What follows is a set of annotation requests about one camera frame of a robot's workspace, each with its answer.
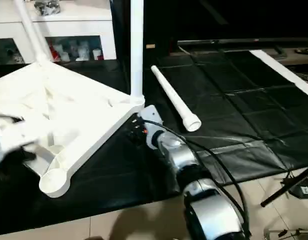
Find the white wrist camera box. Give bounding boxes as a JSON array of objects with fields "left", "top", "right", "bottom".
[
  {"left": 0, "top": 116, "right": 35, "bottom": 156},
  {"left": 139, "top": 105, "right": 166, "bottom": 136}
]

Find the black metal bar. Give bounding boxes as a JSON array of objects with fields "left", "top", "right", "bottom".
[{"left": 178, "top": 37, "right": 308, "bottom": 51}]

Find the white glass-door cabinet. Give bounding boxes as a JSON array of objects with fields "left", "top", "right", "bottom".
[{"left": 0, "top": 0, "right": 117, "bottom": 66}]

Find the black work mat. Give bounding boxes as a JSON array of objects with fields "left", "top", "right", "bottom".
[{"left": 0, "top": 47, "right": 308, "bottom": 236}]

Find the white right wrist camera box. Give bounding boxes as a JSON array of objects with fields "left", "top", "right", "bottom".
[{"left": 139, "top": 105, "right": 166, "bottom": 136}]

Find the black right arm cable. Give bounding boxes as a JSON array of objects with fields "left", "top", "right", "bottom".
[{"left": 139, "top": 119, "right": 251, "bottom": 236}]

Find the white plastic table top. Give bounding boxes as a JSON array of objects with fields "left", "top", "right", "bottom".
[{"left": 0, "top": 61, "right": 146, "bottom": 198}]

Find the crumpled silver object on cabinet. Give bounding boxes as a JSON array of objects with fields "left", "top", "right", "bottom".
[{"left": 34, "top": 0, "right": 61, "bottom": 16}]

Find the white plastic table leg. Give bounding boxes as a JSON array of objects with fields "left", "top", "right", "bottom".
[
  {"left": 13, "top": 0, "right": 52, "bottom": 66},
  {"left": 151, "top": 65, "right": 202, "bottom": 133},
  {"left": 129, "top": 0, "right": 146, "bottom": 106}
]

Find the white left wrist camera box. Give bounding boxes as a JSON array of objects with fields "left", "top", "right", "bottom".
[{"left": 0, "top": 116, "right": 35, "bottom": 156}]

